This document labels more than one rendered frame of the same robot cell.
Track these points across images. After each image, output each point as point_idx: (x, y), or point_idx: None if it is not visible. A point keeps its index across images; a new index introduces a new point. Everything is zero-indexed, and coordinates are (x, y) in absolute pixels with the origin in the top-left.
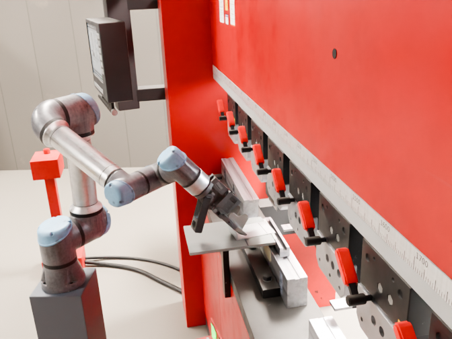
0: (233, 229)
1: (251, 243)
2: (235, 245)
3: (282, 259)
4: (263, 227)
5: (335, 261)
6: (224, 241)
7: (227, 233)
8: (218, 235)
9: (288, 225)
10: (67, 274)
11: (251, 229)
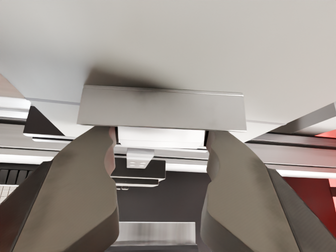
0: (39, 169)
1: (46, 107)
2: (17, 67)
3: (12, 104)
4: (162, 142)
5: None
6: (80, 31)
7: (188, 77)
8: (197, 23)
9: (143, 157)
10: None
11: (169, 131)
